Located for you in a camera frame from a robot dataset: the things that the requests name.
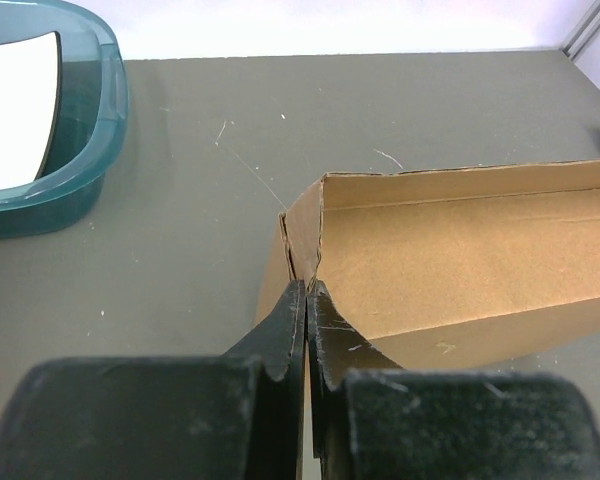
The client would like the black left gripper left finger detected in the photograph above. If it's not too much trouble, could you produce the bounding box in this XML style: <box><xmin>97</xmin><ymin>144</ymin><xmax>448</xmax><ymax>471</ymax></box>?
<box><xmin>0</xmin><ymin>281</ymin><xmax>306</xmax><ymax>479</ymax></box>

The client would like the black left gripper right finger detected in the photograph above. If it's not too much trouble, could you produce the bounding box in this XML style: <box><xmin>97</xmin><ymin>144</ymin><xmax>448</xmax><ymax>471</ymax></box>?
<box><xmin>306</xmin><ymin>282</ymin><xmax>600</xmax><ymax>479</ymax></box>

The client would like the brown cardboard box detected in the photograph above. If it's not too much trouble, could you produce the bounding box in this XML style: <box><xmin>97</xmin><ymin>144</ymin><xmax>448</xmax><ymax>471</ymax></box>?
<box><xmin>256</xmin><ymin>160</ymin><xmax>600</xmax><ymax>369</ymax></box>

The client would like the teal plastic tub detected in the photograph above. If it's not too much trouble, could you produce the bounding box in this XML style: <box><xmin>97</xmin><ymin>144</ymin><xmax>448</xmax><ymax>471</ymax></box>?
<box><xmin>0</xmin><ymin>1</ymin><xmax>130</xmax><ymax>239</ymax></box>

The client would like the white paper sheet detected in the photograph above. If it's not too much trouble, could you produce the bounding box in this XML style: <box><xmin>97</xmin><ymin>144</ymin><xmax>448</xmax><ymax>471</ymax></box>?
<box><xmin>0</xmin><ymin>32</ymin><xmax>62</xmax><ymax>190</ymax></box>

